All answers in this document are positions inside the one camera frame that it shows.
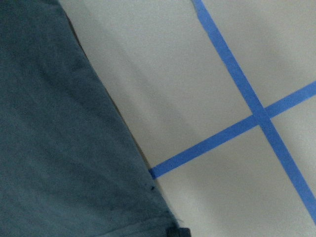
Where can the black printed t-shirt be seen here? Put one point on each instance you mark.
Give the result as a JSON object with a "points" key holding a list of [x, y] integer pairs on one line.
{"points": [[69, 166]]}

